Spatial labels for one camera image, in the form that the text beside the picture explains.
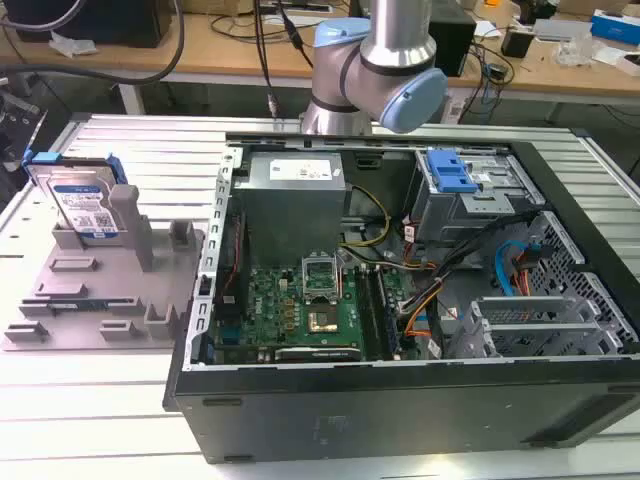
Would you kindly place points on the RAM stick on rack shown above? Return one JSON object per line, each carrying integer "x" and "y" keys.
{"x": 90, "y": 303}

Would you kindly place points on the blue drive bay latch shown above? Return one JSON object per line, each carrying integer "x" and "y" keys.
{"x": 450, "y": 172}

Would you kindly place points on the black box on desk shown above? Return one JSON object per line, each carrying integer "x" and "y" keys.
{"x": 452, "y": 42}

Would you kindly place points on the blue white cardboard box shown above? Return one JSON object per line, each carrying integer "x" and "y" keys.
{"x": 616, "y": 25}

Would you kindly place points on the RAM slot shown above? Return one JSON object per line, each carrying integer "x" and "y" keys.
{"x": 369, "y": 312}
{"x": 387, "y": 312}

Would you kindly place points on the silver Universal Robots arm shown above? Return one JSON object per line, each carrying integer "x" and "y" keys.
{"x": 380, "y": 60}

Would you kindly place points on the grey power supply unit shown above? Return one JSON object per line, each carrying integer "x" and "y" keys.
{"x": 290, "y": 195}

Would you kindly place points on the black open PC case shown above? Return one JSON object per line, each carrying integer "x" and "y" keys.
{"x": 400, "y": 400}

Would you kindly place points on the wooden desk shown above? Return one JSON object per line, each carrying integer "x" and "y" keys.
{"x": 240, "y": 55}

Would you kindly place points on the hard disk in blue carrier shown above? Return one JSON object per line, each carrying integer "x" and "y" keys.
{"x": 80, "y": 197}

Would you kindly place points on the green motherboard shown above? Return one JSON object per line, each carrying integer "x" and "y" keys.
{"x": 295, "y": 310}

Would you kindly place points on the black monitor base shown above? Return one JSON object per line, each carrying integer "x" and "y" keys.
{"x": 90, "y": 20}

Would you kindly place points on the grey parts rack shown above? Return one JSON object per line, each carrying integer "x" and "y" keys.
{"x": 100, "y": 295}

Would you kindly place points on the small black cube device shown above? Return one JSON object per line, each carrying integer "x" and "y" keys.
{"x": 516, "y": 42}

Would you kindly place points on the black graphics card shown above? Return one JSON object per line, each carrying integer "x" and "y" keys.
{"x": 317, "y": 354}

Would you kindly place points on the silver disk bay bracket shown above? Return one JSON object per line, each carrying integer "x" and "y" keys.
{"x": 530, "y": 325}

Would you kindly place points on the grey metal drive cage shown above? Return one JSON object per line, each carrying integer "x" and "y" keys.
{"x": 475, "y": 205}

